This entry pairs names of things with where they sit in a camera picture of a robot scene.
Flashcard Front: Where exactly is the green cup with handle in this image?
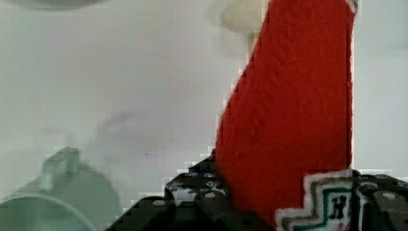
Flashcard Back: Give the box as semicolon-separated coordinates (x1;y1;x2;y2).
0;147;122;231

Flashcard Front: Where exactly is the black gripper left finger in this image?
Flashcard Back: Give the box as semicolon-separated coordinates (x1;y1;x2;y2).
105;153;273;231

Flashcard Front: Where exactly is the red ketchup bottle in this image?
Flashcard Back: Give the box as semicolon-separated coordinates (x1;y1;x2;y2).
216;0;358;228

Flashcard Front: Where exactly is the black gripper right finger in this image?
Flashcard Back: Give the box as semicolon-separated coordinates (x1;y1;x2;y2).
351;170;408;231

